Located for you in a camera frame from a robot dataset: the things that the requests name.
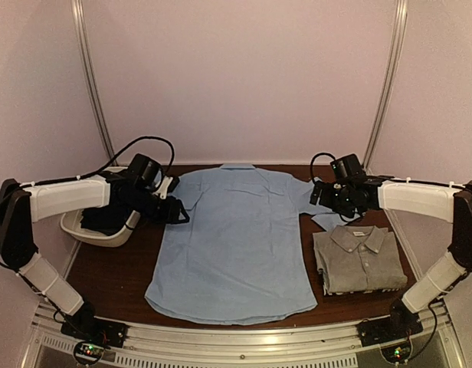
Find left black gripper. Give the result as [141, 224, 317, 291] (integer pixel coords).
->
[123, 186, 189, 225]

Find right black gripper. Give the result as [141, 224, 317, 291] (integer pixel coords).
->
[310, 180, 356, 218]

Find light blue shirt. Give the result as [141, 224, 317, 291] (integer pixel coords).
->
[145, 164, 340, 325]

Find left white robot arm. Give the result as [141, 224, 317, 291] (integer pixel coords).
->
[0, 154, 189, 340]

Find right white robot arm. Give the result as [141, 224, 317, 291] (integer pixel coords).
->
[310, 153, 472, 339]

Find folded grey shirt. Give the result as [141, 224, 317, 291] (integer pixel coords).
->
[313, 225, 408, 294]

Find black shirt in basket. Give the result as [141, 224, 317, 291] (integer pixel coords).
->
[80, 169, 135, 236]

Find white plastic basket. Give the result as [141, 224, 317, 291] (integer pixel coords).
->
[60, 166, 141, 248]

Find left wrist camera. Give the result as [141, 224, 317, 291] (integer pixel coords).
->
[155, 176, 180, 200]

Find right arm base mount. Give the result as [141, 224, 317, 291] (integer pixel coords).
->
[356, 300, 423, 347]

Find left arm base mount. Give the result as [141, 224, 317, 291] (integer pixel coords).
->
[61, 304, 127, 348]

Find front aluminium rail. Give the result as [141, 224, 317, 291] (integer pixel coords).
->
[18, 302, 467, 367]

